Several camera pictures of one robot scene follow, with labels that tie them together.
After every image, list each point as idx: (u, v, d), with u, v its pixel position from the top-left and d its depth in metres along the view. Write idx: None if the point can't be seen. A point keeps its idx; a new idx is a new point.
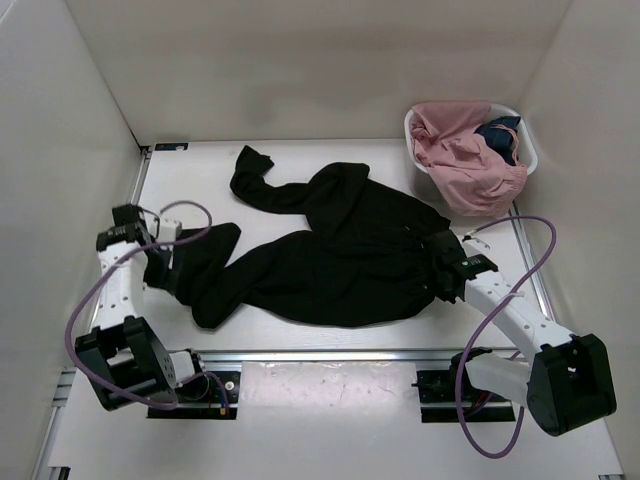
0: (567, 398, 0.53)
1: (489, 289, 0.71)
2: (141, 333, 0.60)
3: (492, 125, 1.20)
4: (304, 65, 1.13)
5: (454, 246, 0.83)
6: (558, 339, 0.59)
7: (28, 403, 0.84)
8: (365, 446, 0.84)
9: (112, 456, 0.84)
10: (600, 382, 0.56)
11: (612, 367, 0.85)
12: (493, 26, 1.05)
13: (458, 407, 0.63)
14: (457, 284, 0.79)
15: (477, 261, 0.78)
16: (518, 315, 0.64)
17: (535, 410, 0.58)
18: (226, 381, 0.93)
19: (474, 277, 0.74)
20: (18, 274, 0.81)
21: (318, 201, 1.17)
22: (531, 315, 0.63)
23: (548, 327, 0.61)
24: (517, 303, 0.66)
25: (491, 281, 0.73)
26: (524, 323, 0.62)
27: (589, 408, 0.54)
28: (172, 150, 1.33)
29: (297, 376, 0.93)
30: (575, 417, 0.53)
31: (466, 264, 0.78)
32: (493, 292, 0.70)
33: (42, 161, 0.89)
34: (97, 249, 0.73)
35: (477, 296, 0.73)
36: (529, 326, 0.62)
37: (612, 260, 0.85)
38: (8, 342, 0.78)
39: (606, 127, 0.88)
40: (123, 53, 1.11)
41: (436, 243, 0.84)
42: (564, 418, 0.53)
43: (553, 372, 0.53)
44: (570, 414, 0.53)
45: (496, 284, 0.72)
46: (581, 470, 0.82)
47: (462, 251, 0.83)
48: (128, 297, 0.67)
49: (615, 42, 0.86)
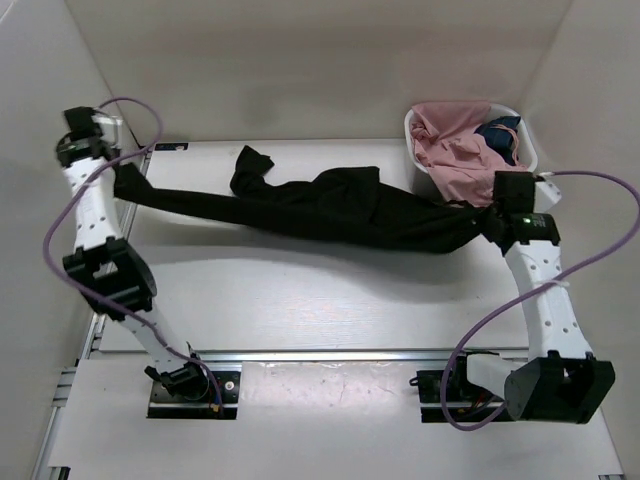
0: (543, 399, 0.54)
1: (532, 263, 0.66)
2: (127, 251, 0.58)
3: (492, 125, 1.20)
4: (304, 65, 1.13)
5: (526, 194, 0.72)
6: (571, 353, 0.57)
7: (27, 403, 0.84)
8: (366, 446, 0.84)
9: (111, 457, 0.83)
10: (584, 400, 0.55)
11: (613, 367, 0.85)
12: (493, 26, 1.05)
13: (444, 385, 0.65)
14: (506, 235, 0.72)
15: (542, 222, 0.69)
16: (547, 308, 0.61)
17: (508, 390, 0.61)
18: (226, 381, 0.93)
19: (528, 243, 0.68)
20: (17, 274, 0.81)
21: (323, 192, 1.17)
22: (559, 315, 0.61)
23: (568, 334, 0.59)
24: (553, 294, 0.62)
25: (539, 254, 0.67)
26: (546, 319, 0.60)
27: (557, 413, 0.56)
28: (172, 150, 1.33)
29: (297, 376, 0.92)
30: (541, 413, 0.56)
31: (528, 222, 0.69)
32: (537, 269, 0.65)
33: (40, 161, 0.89)
34: (63, 167, 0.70)
35: (519, 263, 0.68)
36: (550, 323, 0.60)
37: (613, 259, 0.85)
38: (7, 342, 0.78)
39: (607, 127, 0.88)
40: (124, 53, 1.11)
41: (507, 185, 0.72)
42: (529, 410, 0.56)
43: (545, 378, 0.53)
44: (536, 409, 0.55)
45: (545, 261, 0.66)
46: (582, 471, 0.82)
47: (532, 201, 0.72)
48: (106, 218, 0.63)
49: (615, 42, 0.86)
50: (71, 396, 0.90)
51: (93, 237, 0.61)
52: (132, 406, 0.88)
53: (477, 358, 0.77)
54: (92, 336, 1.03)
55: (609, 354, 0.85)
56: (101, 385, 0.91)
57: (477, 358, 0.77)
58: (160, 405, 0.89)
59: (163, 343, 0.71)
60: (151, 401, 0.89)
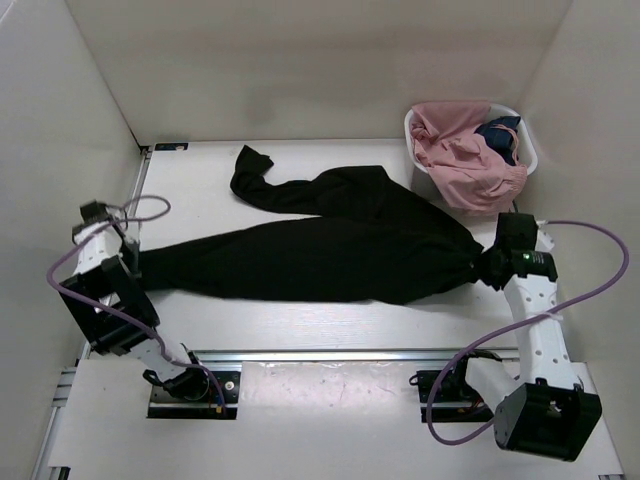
0: (530, 429, 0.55)
1: (527, 296, 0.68)
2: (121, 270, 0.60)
3: (492, 125, 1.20)
4: (305, 65, 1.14)
5: (526, 234, 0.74)
6: (560, 382, 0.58)
7: (27, 403, 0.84)
8: (365, 446, 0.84)
9: (111, 457, 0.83)
10: (572, 435, 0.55)
11: (613, 367, 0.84)
12: (493, 27, 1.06)
13: (436, 383, 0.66)
14: (505, 270, 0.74)
15: (542, 259, 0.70)
16: (537, 338, 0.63)
17: (498, 420, 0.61)
18: (225, 381, 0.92)
19: (524, 276, 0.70)
20: (17, 275, 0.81)
21: (329, 198, 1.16)
22: (549, 345, 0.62)
23: (558, 364, 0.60)
24: (546, 326, 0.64)
25: (535, 288, 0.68)
26: (536, 348, 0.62)
27: (544, 446, 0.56)
28: (172, 150, 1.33)
29: (297, 376, 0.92)
30: (527, 445, 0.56)
31: (527, 258, 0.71)
32: (532, 302, 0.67)
33: (41, 161, 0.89)
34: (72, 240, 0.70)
35: (515, 295, 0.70)
36: (540, 353, 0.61)
37: (613, 260, 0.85)
38: (8, 342, 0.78)
39: (607, 127, 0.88)
40: (124, 53, 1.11)
41: (507, 225, 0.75)
42: (516, 439, 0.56)
43: (529, 408, 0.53)
44: (523, 440, 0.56)
45: (540, 295, 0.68)
46: (582, 471, 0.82)
47: (532, 242, 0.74)
48: (104, 250, 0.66)
49: (615, 42, 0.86)
50: (71, 396, 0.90)
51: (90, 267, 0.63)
52: (132, 406, 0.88)
53: (478, 363, 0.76)
54: None
55: (610, 354, 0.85)
56: (101, 385, 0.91)
57: (477, 362, 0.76)
58: (159, 405, 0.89)
59: (168, 357, 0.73)
60: (151, 401, 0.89)
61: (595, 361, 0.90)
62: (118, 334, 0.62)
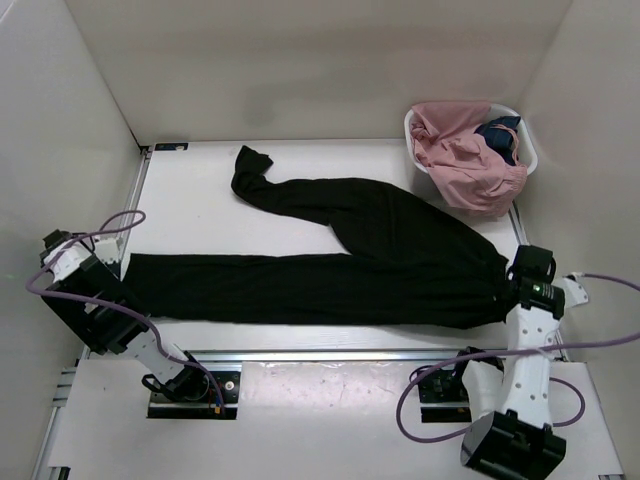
0: (491, 450, 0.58)
1: (524, 328, 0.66)
2: (102, 267, 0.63)
3: (492, 125, 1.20)
4: (305, 66, 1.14)
5: (543, 267, 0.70)
6: (529, 418, 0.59)
7: (27, 404, 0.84)
8: (365, 446, 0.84)
9: (111, 456, 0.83)
10: (532, 470, 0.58)
11: (615, 367, 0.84)
12: (493, 26, 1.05)
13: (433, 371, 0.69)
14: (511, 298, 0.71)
15: (551, 293, 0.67)
16: (522, 372, 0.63)
17: (469, 435, 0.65)
18: (226, 381, 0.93)
19: (527, 307, 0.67)
20: (18, 275, 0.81)
21: (338, 209, 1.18)
22: (533, 382, 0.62)
23: (535, 401, 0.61)
24: (533, 362, 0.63)
25: (535, 322, 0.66)
26: (517, 381, 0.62)
27: (504, 470, 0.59)
28: (172, 150, 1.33)
29: (296, 376, 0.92)
30: (488, 467, 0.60)
31: (537, 290, 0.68)
32: (526, 337, 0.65)
33: (41, 161, 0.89)
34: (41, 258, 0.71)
35: (514, 323, 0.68)
36: (519, 386, 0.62)
37: (613, 259, 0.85)
38: (8, 342, 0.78)
39: (608, 126, 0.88)
40: (124, 53, 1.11)
41: (523, 254, 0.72)
42: (478, 460, 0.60)
43: (492, 436, 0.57)
44: (484, 463, 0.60)
45: (539, 330, 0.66)
46: (583, 471, 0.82)
47: (545, 277, 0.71)
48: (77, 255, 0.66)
49: (617, 42, 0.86)
50: (71, 396, 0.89)
51: (74, 270, 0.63)
52: (132, 406, 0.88)
53: (477, 368, 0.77)
54: None
55: (609, 354, 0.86)
56: (101, 385, 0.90)
57: (476, 369, 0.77)
58: (159, 405, 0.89)
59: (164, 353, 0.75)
60: (151, 401, 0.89)
61: (595, 360, 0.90)
62: (112, 332, 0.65)
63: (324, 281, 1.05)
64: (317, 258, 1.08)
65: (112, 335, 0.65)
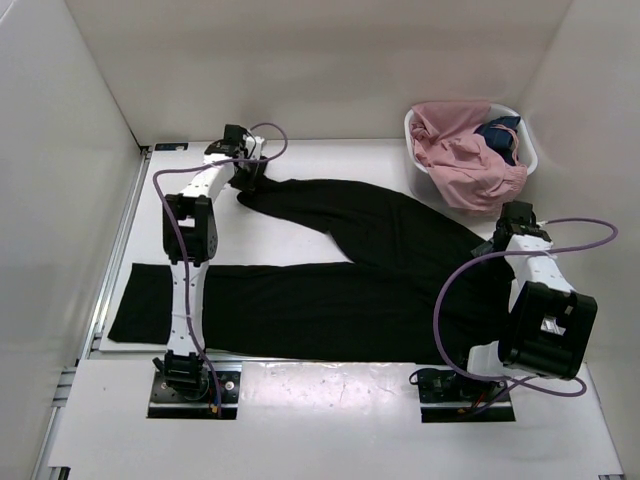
0: (532, 313, 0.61)
1: (525, 244, 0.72)
2: (207, 209, 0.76)
3: (492, 125, 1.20)
4: (306, 67, 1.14)
5: (526, 217, 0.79)
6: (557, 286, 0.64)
7: (28, 403, 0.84)
8: (366, 446, 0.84)
9: (110, 456, 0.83)
10: (571, 340, 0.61)
11: (617, 367, 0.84)
12: (493, 27, 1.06)
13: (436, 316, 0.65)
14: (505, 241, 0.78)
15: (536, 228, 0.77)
16: (536, 262, 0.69)
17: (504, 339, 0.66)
18: (226, 381, 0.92)
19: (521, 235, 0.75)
20: (19, 275, 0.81)
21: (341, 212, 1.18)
22: (547, 267, 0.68)
23: (555, 277, 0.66)
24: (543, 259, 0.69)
25: (532, 242, 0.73)
26: (535, 267, 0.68)
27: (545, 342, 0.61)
28: (172, 150, 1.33)
29: (297, 376, 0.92)
30: (532, 347, 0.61)
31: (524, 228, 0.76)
32: (528, 249, 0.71)
33: (42, 162, 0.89)
34: (205, 153, 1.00)
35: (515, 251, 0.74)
36: (538, 271, 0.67)
37: (614, 259, 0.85)
38: (9, 342, 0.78)
39: (608, 127, 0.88)
40: (125, 53, 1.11)
41: (509, 208, 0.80)
42: (521, 340, 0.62)
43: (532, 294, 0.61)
44: (528, 340, 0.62)
45: (537, 245, 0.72)
46: (585, 472, 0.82)
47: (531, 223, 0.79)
48: (209, 186, 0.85)
49: (617, 43, 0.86)
50: (71, 396, 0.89)
51: (195, 195, 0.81)
52: (131, 406, 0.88)
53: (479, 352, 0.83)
54: (92, 336, 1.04)
55: (610, 354, 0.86)
56: (101, 385, 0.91)
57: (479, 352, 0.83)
58: (159, 405, 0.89)
59: (188, 308, 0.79)
60: (151, 401, 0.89)
61: (597, 359, 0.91)
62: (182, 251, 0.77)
63: (329, 289, 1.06)
64: (320, 265, 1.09)
65: (170, 236, 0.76)
